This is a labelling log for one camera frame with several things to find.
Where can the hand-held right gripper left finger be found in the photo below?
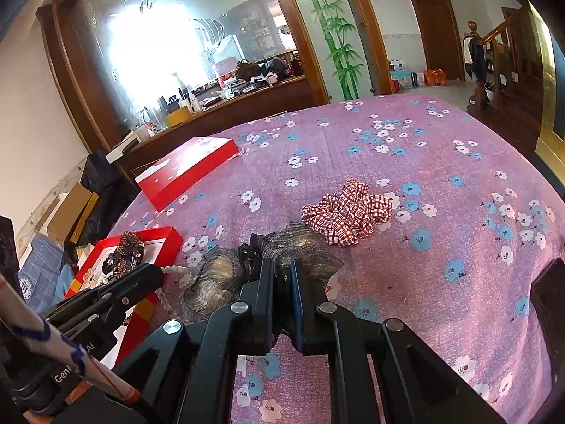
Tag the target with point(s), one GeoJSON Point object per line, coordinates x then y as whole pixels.
{"type": "Point", "coordinates": [267, 300]}

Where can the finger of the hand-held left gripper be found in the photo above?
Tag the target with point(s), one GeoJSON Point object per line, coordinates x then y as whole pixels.
{"type": "Point", "coordinates": [141, 276]}
{"type": "Point", "coordinates": [97, 311]}

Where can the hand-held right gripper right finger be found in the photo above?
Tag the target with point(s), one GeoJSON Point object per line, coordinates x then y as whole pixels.
{"type": "Point", "coordinates": [298, 309]}

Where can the red jewelry box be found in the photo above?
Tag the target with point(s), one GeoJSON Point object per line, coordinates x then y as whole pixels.
{"type": "Point", "coordinates": [170, 240]}

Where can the dark beaded brooch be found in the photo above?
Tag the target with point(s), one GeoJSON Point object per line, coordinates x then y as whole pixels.
{"type": "Point", "coordinates": [126, 251]}

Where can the blue checked bag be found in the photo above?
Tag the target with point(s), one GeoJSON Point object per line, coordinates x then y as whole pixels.
{"type": "Point", "coordinates": [42, 269]}

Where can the cardboard box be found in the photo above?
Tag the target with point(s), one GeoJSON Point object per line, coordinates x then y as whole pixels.
{"type": "Point", "coordinates": [70, 212]}

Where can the black bag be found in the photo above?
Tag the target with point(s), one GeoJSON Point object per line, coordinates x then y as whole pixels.
{"type": "Point", "coordinates": [106, 185]}

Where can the red plaid scrunchie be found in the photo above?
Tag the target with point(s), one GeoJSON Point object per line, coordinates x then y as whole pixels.
{"type": "Point", "coordinates": [348, 216]}

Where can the red box lid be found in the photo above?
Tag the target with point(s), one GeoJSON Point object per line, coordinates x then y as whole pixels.
{"type": "Point", "coordinates": [185, 163]}

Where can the clear glass pitcher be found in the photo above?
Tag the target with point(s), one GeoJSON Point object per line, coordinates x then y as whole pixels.
{"type": "Point", "coordinates": [148, 119]}

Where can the yellow box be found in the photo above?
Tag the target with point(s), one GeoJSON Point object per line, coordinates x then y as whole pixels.
{"type": "Point", "coordinates": [178, 118]}

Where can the wooden counter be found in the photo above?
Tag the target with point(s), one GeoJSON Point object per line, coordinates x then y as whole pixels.
{"type": "Point", "coordinates": [247, 106]}

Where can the brown handbag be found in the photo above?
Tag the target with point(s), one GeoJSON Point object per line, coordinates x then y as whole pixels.
{"type": "Point", "coordinates": [247, 70]}

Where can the wood framed glass partition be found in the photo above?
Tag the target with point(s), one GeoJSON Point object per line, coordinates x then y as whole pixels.
{"type": "Point", "coordinates": [154, 31]}

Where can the black smartphone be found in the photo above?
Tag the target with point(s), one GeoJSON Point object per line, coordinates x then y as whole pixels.
{"type": "Point", "coordinates": [551, 296]}

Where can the white and blue boxes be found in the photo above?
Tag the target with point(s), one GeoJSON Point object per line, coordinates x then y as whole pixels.
{"type": "Point", "coordinates": [401, 75]}

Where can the bamboo painted glass panel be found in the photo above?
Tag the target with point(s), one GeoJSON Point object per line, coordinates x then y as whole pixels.
{"type": "Point", "coordinates": [335, 31]}

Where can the wooden stair railing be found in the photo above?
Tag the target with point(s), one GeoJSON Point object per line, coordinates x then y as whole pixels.
{"type": "Point", "coordinates": [474, 92]}

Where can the dark and white jacket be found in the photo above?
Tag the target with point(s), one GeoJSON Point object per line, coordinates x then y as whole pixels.
{"type": "Point", "coordinates": [472, 59]}

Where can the brown wooden door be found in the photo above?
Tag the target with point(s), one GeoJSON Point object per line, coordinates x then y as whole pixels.
{"type": "Point", "coordinates": [435, 31]}

